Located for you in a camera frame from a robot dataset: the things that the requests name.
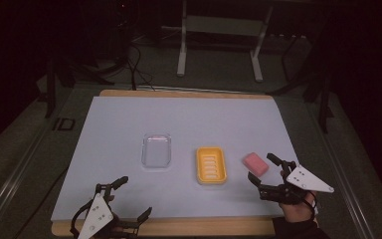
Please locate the metal floor rail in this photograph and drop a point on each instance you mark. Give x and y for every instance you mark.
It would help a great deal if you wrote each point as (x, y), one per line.
(346, 186)
(11, 181)

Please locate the pale table mat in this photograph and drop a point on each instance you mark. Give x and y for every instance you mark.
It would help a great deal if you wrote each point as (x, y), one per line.
(179, 116)

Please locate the white metal stand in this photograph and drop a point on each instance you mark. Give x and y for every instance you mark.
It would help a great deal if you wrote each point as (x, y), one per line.
(222, 26)

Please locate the person's left hand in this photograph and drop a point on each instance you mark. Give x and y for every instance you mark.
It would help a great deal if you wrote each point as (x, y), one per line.
(110, 199)

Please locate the person's right hand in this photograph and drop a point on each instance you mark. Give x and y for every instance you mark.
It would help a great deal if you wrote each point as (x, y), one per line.
(297, 210)

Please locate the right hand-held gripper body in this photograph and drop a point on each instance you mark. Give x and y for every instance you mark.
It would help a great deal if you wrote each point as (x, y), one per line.
(308, 182)

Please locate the pink soap bar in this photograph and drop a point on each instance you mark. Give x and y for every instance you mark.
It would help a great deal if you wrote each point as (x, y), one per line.
(255, 164)

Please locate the black stand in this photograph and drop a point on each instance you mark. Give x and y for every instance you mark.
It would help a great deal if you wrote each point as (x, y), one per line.
(323, 99)
(50, 89)

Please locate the clear plastic container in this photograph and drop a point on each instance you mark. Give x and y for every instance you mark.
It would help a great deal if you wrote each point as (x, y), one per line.
(156, 151)

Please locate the yellow soap dish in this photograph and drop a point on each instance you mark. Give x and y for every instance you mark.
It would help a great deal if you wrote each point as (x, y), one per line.
(211, 165)

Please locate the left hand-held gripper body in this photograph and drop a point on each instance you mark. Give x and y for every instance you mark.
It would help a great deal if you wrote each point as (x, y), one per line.
(96, 212)

